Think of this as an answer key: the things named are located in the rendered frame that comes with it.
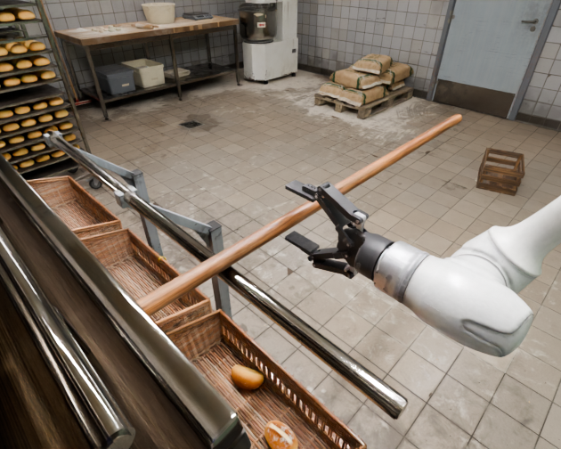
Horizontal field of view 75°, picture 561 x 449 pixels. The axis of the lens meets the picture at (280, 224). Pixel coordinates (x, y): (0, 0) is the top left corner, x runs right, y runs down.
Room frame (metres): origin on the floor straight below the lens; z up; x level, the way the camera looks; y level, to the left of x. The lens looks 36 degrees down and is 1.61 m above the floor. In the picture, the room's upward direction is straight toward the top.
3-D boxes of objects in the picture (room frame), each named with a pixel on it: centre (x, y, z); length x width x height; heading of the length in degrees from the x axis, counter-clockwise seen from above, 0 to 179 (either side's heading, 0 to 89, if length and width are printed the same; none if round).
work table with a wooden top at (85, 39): (5.34, 1.64, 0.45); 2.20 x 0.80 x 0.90; 135
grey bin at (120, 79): (4.85, 2.13, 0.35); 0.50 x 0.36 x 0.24; 45
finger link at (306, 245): (0.58, -0.04, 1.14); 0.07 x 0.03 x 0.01; 46
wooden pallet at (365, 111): (5.05, -1.15, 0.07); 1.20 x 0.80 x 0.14; 135
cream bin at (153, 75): (5.15, 1.84, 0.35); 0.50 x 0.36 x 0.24; 47
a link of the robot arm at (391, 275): (0.43, -0.19, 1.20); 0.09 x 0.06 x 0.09; 136
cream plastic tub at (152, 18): (5.51, 1.59, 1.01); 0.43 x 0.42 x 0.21; 135
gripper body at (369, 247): (0.48, -0.14, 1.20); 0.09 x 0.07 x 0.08; 46
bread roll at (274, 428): (0.43, 0.00, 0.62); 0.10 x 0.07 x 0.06; 48
